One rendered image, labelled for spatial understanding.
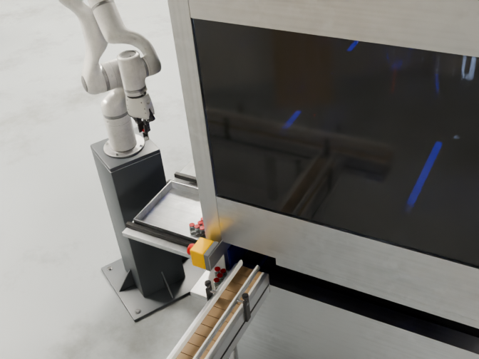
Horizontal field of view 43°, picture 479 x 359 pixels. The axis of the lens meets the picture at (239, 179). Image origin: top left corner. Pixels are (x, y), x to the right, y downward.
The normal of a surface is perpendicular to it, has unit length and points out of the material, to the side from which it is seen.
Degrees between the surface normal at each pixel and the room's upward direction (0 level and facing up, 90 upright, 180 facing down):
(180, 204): 0
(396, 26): 90
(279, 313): 90
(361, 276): 90
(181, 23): 90
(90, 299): 0
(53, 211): 0
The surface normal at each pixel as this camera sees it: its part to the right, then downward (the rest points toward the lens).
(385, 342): -0.47, 0.57
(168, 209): -0.08, -0.79
